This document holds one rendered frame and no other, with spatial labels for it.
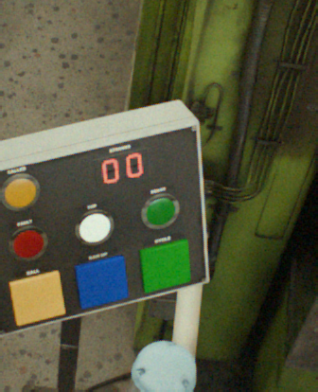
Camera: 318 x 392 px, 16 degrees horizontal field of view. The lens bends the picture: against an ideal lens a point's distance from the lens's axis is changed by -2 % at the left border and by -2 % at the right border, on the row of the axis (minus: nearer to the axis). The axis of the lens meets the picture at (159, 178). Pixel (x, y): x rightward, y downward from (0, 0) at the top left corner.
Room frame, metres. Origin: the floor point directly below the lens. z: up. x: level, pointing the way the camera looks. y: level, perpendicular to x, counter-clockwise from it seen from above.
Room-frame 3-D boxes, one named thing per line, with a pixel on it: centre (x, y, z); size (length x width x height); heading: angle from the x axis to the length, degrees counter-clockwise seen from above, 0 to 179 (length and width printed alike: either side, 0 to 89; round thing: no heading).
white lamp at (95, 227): (0.83, 0.08, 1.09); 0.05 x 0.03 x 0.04; 93
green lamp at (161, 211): (0.88, -0.01, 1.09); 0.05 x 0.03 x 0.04; 93
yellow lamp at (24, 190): (0.82, 0.19, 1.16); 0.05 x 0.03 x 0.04; 93
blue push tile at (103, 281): (0.79, 0.06, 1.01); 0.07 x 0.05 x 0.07; 118
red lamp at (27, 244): (0.79, 0.17, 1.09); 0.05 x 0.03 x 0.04; 93
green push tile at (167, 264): (0.84, -0.03, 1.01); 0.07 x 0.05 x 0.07; 118
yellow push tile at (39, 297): (0.75, 0.15, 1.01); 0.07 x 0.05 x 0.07; 118
